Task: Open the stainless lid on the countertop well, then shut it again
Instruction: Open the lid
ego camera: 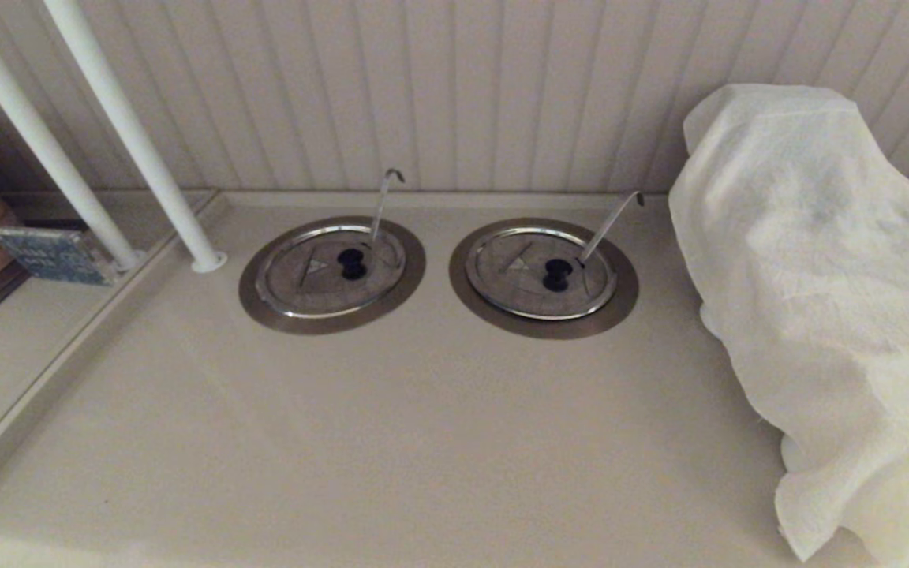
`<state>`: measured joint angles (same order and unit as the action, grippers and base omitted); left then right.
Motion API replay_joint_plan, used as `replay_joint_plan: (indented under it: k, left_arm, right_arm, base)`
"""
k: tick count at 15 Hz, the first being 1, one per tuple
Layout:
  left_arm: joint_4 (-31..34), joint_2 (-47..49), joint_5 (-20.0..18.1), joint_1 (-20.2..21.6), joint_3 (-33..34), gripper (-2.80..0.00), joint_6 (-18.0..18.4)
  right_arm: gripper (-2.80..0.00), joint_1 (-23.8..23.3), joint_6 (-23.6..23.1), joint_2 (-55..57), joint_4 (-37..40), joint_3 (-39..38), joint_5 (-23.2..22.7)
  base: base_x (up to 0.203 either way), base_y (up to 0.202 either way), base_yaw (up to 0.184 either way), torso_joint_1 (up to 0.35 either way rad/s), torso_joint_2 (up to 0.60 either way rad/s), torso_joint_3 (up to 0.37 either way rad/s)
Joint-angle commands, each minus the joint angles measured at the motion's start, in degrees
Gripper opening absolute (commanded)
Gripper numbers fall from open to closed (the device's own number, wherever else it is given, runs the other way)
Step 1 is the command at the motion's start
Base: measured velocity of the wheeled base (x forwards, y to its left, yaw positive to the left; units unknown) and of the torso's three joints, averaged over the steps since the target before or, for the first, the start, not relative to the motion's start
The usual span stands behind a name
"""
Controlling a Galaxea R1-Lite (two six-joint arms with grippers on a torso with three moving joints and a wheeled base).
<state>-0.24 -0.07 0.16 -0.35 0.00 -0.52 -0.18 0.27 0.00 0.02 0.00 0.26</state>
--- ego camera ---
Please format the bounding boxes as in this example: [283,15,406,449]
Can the stainless lid with black knob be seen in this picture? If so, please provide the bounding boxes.
[255,224,408,320]
[465,226,618,321]

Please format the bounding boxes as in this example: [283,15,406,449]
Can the right round metal lid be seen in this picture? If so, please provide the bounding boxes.
[448,217,640,341]

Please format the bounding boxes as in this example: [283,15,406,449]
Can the round metal lid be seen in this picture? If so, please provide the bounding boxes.
[238,215,427,336]
[448,217,640,341]

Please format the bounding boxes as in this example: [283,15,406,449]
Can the left round metal lid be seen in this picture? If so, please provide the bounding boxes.
[238,215,427,336]

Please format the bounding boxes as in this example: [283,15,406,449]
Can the white pole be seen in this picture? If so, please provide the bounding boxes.
[0,0,147,272]
[43,0,228,275]

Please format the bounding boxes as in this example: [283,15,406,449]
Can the white cloth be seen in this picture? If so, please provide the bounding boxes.
[668,83,909,564]

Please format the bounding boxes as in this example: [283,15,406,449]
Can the small blue sign card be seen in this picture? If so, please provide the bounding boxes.
[0,226,121,287]

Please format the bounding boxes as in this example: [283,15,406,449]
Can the metal ladle handle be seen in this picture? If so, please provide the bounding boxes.
[578,190,646,266]
[370,168,406,245]

